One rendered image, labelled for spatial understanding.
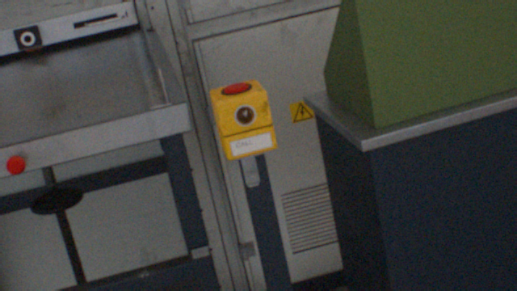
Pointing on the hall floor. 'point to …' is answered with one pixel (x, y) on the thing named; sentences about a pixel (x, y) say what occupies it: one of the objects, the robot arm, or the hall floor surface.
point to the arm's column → (427, 208)
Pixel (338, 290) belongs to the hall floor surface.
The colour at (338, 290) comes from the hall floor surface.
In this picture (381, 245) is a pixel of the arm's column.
